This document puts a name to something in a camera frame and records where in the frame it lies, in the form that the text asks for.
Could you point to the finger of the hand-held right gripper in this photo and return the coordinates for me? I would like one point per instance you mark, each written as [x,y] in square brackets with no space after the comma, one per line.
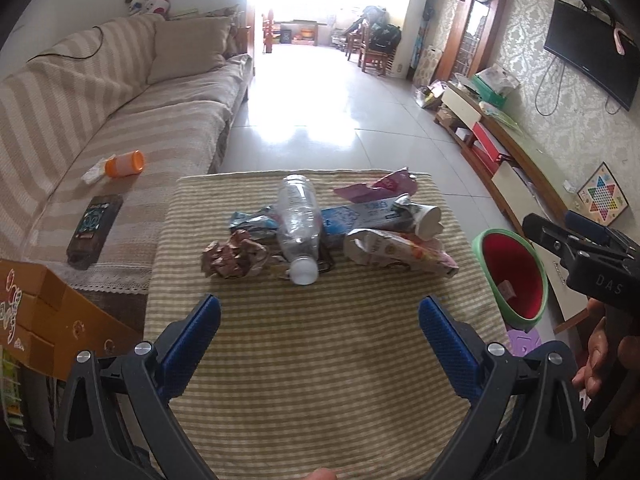
[550,237]
[587,222]

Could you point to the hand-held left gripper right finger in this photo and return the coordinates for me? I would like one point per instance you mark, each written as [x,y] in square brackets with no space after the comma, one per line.
[450,345]

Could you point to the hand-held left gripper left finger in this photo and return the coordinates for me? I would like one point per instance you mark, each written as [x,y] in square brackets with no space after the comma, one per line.
[192,345]

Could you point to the green basin red inside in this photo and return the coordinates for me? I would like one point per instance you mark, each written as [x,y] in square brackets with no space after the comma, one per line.
[515,270]

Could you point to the brown wrapper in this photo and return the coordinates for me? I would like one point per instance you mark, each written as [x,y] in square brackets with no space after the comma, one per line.
[232,257]

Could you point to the crushed white snack bag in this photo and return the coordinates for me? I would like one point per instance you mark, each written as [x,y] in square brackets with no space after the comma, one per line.
[395,252]

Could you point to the crushed paper cup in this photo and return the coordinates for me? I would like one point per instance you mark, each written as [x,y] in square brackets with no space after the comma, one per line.
[422,217]

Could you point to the silver foil wrapper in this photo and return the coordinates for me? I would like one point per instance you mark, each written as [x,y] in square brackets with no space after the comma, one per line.
[252,222]

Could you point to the blue toothpaste box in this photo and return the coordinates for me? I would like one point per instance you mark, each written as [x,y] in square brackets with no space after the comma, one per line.
[355,217]

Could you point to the clear plastic bottle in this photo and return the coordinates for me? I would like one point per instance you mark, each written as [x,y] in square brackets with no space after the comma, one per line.
[299,225]

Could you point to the purple wrapper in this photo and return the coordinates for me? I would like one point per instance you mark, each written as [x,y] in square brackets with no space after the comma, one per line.
[375,187]

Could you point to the person's right hand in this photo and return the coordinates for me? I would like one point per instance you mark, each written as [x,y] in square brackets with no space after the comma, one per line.
[595,360]

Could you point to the person's left hand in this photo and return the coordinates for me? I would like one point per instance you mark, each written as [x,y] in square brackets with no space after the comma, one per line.
[322,475]

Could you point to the colourful checkers board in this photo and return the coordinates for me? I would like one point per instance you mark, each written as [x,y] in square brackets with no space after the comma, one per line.
[602,194]

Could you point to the purple foam tile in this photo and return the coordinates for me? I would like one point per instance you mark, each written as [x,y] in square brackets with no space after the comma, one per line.
[522,342]

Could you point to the wooden television cabinet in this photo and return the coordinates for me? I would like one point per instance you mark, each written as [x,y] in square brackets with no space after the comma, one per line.
[530,160]

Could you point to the red box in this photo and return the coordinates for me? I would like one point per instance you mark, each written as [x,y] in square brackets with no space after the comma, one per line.
[486,141]

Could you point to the green striped table cloth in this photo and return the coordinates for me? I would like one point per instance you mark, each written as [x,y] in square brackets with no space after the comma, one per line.
[320,360]

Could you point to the yellow-green bag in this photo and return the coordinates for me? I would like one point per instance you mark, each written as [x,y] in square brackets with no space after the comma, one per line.
[500,112]

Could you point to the brown cardboard box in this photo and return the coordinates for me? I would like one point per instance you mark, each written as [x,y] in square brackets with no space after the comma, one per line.
[55,310]

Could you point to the black remote control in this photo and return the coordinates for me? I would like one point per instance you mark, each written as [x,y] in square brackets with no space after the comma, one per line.
[95,230]

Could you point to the green box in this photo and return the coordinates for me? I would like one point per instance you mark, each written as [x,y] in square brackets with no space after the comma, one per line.
[492,94]

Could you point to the white printed bag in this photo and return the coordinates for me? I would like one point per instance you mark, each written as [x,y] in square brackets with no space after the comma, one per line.
[500,76]

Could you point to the pink hook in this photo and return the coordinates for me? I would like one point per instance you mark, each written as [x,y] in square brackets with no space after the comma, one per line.
[620,40]

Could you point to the plastic bag on floor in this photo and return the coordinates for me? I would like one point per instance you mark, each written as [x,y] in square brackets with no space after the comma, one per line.
[430,96]

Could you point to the colourful printed packets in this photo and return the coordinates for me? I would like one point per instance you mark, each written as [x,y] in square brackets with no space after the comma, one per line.
[10,390]

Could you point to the orange capped bottle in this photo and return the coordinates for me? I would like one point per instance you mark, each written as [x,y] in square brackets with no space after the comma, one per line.
[127,164]

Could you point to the white tissue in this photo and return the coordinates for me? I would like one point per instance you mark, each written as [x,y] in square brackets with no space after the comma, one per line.
[94,171]

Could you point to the floral board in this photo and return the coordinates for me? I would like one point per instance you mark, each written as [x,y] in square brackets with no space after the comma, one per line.
[429,65]

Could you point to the beige striped sofa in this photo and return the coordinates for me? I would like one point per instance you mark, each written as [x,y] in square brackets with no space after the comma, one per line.
[150,125]

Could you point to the wooden chair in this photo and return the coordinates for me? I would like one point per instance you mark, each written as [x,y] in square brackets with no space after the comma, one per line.
[367,57]

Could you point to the black backpack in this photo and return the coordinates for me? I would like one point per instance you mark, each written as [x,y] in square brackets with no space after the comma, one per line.
[386,37]

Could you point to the beige pillow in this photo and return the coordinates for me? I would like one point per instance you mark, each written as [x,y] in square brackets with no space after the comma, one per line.
[190,50]

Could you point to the patterned cushion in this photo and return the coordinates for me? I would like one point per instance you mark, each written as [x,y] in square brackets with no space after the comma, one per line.
[232,30]

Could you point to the cow plush toy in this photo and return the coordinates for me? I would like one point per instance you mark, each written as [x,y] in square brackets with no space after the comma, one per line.
[147,2]

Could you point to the black wall television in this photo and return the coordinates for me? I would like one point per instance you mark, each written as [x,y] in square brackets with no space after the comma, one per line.
[595,50]

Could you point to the wooden door frame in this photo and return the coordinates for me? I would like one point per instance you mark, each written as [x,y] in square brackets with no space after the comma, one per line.
[502,20]

